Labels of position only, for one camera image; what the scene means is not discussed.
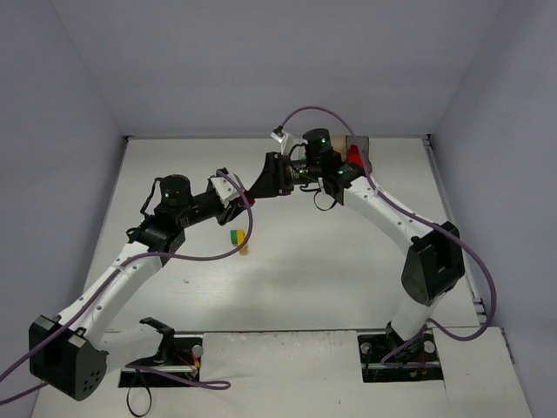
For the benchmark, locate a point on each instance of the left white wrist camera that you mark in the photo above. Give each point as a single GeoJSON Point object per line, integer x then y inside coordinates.
{"type": "Point", "coordinates": [226, 185]}

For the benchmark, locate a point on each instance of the amber plastic container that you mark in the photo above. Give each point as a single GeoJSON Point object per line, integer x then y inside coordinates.
{"type": "Point", "coordinates": [340, 144]}

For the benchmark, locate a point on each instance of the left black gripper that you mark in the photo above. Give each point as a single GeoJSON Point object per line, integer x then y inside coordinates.
{"type": "Point", "coordinates": [227, 211]}

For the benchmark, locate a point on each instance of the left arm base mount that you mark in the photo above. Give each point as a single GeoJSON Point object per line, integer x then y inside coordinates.
{"type": "Point", "coordinates": [178, 355]}

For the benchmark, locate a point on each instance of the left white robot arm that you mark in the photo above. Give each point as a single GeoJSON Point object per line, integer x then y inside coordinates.
{"type": "Point", "coordinates": [72, 351]}

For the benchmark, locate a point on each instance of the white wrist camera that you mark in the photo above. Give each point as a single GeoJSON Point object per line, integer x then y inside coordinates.
{"type": "Point", "coordinates": [283, 137]}
{"type": "Point", "coordinates": [226, 185]}

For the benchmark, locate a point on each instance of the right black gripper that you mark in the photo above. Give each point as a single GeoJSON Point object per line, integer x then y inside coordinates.
{"type": "Point", "coordinates": [281, 175]}

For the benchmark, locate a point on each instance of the dark grey plastic container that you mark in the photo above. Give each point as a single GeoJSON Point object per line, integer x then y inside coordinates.
{"type": "Point", "coordinates": [363, 143]}

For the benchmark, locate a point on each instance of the green yellow red lego stack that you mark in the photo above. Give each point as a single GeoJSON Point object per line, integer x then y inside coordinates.
{"type": "Point", "coordinates": [238, 239]}

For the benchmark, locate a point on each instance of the red lego brick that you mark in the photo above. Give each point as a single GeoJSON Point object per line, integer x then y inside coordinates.
{"type": "Point", "coordinates": [353, 155]}

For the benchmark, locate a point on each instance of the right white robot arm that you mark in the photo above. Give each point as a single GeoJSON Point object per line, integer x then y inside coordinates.
{"type": "Point", "coordinates": [434, 261]}

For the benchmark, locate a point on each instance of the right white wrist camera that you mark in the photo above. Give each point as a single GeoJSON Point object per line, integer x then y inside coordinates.
{"type": "Point", "coordinates": [283, 137]}

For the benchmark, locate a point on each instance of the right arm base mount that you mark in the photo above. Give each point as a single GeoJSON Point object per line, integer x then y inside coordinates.
{"type": "Point", "coordinates": [385, 358]}

